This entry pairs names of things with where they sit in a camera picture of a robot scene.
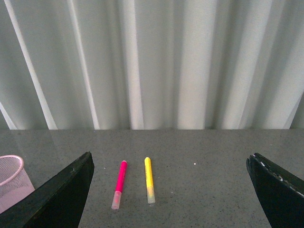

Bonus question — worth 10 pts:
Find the pink mesh pen cup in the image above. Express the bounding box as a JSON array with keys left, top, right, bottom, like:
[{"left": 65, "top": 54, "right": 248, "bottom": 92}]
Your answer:
[{"left": 0, "top": 155, "right": 35, "bottom": 213}]

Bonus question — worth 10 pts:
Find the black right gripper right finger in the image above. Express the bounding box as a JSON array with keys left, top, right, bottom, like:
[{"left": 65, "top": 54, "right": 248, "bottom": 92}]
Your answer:
[{"left": 247, "top": 153, "right": 304, "bottom": 228}]

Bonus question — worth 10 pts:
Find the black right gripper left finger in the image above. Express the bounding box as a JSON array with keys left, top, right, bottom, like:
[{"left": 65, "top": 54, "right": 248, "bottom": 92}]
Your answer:
[{"left": 0, "top": 152, "right": 94, "bottom": 228}]

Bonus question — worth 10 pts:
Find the pink highlighter pen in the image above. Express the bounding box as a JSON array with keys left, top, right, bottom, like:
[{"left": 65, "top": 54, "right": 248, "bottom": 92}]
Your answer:
[{"left": 111, "top": 161, "right": 128, "bottom": 210}]

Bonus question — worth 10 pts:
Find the white pleated curtain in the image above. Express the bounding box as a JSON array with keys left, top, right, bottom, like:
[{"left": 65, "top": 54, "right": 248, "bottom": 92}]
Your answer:
[{"left": 0, "top": 0, "right": 304, "bottom": 130}]

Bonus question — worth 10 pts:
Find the yellow highlighter pen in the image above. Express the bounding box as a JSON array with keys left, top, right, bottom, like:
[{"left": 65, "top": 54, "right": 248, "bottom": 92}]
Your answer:
[{"left": 144, "top": 157, "right": 155, "bottom": 204}]

